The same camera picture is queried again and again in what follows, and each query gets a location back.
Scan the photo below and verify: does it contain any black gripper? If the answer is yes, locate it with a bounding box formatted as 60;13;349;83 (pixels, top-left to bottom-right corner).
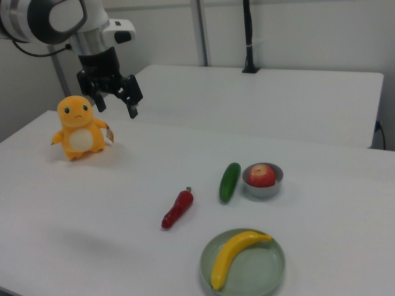
76;46;144;120

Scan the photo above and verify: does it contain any red chili pepper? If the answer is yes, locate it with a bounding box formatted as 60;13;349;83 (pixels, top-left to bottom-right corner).
160;186;194;230

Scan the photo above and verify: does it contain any pale green plastic plate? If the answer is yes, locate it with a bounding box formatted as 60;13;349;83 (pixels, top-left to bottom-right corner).
199;228;286;296

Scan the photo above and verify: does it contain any orange plush dinosaur toy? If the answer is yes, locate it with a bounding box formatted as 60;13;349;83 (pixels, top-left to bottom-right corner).
51;95;115;162

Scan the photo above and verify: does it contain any green cucumber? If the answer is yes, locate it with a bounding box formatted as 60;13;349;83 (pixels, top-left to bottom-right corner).
218;162;241;204

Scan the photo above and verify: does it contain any red apple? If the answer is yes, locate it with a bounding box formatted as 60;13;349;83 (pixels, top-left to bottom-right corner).
247;163;277;188

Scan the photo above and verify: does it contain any small metal bowl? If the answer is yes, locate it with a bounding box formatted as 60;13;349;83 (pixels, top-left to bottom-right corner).
241;162;284;199

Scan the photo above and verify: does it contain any yellow banana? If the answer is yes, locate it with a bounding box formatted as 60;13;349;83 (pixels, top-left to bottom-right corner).
210;230;274;291

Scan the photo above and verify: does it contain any grey partition frame post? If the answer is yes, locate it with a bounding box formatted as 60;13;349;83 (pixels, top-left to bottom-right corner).
51;54;74;97
189;0;212;67

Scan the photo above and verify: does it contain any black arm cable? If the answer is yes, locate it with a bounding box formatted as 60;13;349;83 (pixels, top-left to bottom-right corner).
11;39;73;58

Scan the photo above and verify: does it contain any black camera pole white band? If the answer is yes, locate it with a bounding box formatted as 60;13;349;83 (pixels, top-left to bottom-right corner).
241;0;260;74

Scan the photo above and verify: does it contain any black cable at table edge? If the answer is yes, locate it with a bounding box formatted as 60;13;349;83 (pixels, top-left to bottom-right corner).
374;120;387;150

